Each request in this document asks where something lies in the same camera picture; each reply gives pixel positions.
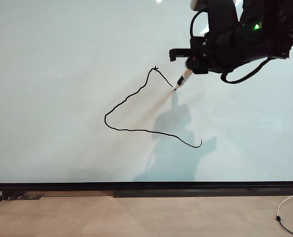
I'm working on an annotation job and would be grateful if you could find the black camera cable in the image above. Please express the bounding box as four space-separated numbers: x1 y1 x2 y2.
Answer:
189 10 207 39

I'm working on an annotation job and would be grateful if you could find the black stand foot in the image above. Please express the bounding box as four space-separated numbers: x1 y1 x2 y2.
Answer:
0 190 45 204

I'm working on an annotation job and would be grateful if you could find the black framed whiteboard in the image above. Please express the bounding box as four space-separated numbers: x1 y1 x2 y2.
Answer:
0 0 293 237

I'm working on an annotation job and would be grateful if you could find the black white marker pen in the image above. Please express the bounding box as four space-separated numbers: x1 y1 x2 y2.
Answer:
173 69 193 92

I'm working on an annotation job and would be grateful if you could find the white cable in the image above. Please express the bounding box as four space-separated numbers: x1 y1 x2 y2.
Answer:
275 194 293 215

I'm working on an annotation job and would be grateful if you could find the black whiteboard tray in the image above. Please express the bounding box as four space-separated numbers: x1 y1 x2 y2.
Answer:
113 188 293 199

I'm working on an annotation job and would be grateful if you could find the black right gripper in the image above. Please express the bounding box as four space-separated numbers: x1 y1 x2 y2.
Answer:
169 24 244 75

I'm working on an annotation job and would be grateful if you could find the black cable with connector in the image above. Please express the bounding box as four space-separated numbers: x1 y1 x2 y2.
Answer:
275 214 293 235

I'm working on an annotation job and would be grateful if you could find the black looped gripper cable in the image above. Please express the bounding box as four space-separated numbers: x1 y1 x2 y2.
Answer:
220 57 273 85

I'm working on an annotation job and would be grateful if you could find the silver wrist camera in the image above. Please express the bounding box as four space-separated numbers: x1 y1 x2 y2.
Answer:
190 0 209 12

